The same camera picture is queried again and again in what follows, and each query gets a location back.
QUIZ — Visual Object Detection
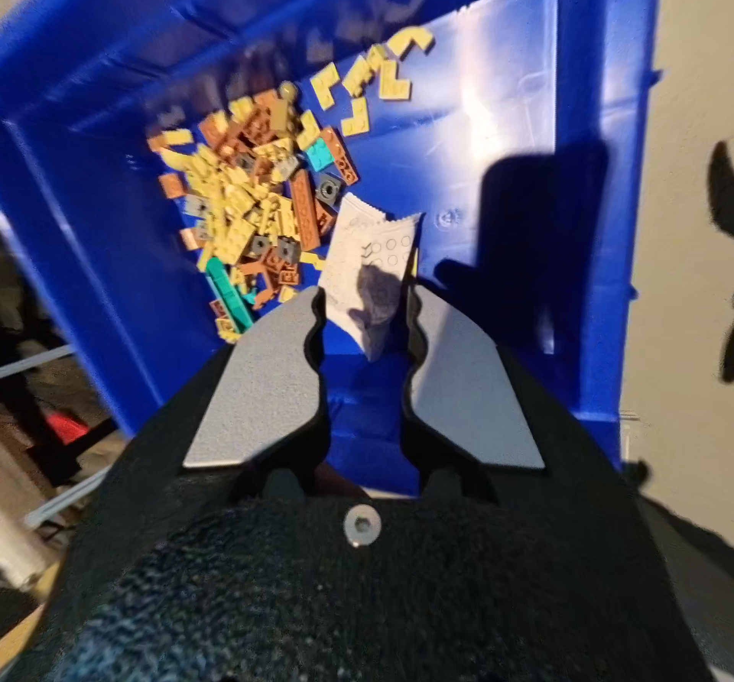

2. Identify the grey metal frame bar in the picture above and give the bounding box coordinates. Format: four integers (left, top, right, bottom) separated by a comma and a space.
0, 344, 76, 380

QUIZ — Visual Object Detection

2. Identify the long teal toy brick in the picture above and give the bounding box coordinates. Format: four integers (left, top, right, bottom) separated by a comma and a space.
206, 258, 254, 333

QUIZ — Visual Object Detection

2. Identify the torn white paper bag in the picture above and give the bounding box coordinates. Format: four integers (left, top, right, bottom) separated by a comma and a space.
318, 192, 425, 362

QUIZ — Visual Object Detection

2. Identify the pile of toy bricks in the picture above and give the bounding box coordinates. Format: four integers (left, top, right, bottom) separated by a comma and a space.
146, 26, 437, 345

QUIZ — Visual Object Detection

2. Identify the blue plastic bin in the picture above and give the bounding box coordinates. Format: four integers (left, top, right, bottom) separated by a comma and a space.
0, 0, 666, 496

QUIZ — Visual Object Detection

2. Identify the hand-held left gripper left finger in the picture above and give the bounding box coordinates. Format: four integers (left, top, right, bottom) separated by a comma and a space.
182, 285, 329, 468

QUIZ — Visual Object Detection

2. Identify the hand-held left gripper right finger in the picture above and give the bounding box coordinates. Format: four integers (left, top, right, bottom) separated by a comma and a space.
401, 283, 546, 471

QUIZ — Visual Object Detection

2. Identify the red object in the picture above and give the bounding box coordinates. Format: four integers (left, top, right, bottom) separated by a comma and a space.
46, 413, 94, 445

